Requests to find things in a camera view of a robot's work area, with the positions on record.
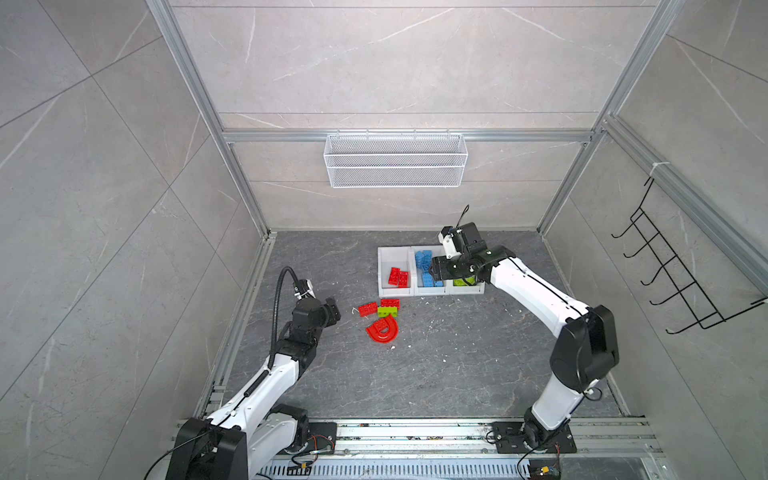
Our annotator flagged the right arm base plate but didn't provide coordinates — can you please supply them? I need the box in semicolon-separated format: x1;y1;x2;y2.
485;421;577;454

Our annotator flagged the white three-compartment bin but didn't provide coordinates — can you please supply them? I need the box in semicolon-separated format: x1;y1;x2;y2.
377;245;485;298

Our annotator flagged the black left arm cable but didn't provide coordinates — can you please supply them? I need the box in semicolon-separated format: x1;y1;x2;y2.
268;266;310;361

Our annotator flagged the black wire hook rack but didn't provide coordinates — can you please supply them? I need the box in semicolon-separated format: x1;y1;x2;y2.
611;177;767;336

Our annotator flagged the blue lego brick top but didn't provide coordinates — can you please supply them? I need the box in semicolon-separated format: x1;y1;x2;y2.
421;272;444;288

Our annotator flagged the green lego brick bottom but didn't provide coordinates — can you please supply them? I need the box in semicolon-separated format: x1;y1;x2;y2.
453;277;477;287

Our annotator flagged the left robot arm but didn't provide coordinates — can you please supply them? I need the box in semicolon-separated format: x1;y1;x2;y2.
165;296;341;479

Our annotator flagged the red arch lego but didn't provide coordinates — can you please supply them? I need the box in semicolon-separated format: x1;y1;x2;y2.
366;315;399;344

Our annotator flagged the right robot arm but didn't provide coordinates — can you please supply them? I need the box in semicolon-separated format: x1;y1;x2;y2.
428;222;620;449

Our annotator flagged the red lego brick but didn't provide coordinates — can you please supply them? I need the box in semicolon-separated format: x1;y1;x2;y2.
388;267;402;287
397;271;410;289
380;298;400;308
357;302;379;317

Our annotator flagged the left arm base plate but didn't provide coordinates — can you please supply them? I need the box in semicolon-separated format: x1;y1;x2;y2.
284;422;338;455

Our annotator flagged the blue lego brick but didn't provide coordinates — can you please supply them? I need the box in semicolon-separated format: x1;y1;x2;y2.
414;250;432;272
421;272;444;288

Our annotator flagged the red lego brick bottom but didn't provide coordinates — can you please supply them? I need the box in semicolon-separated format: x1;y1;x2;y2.
397;271;410;289

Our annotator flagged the green lego brick top pile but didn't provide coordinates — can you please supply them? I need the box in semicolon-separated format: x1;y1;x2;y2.
377;306;399;318

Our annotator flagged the aluminium front rail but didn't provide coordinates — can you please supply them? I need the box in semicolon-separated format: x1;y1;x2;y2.
255;418;675;479

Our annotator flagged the white wire mesh basket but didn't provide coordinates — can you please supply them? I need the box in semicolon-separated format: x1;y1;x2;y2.
323;133;469;189

